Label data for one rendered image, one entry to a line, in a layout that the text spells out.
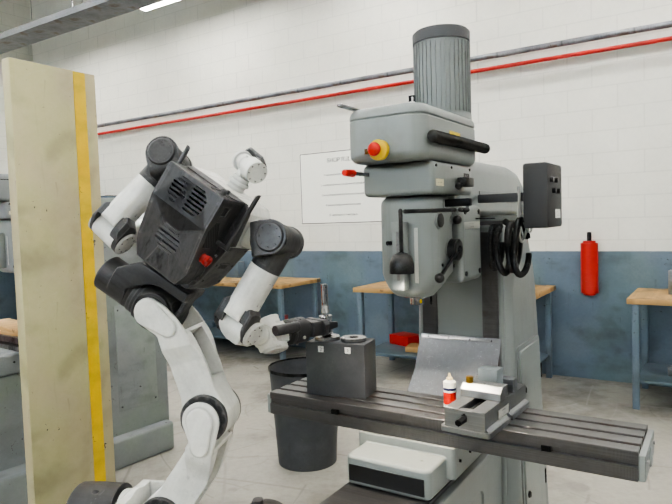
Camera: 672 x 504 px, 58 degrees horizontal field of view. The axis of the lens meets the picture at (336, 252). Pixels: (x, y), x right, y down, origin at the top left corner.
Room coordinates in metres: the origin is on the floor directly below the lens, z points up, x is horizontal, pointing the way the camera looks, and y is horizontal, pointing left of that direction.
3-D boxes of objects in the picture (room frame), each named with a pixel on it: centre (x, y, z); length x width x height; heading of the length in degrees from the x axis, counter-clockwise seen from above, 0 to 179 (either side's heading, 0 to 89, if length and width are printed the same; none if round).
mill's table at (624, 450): (1.91, -0.31, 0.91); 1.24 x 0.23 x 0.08; 57
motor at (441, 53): (2.16, -0.39, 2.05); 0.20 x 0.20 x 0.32
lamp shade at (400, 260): (1.75, -0.19, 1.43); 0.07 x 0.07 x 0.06
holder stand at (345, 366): (2.11, -0.01, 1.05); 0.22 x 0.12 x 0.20; 67
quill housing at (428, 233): (1.95, -0.26, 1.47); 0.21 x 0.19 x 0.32; 57
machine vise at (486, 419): (1.79, -0.44, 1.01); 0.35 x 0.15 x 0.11; 145
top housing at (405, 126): (1.96, -0.27, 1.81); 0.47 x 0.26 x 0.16; 147
